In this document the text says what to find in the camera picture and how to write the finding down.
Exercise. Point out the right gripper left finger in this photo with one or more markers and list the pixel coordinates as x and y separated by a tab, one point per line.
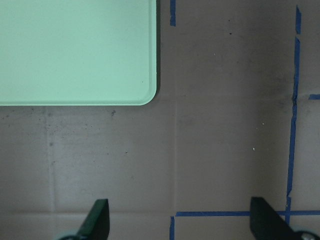
96	225

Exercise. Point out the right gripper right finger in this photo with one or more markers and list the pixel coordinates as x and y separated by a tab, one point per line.
266	224

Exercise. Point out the light green tray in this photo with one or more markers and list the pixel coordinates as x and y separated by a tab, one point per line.
78	52

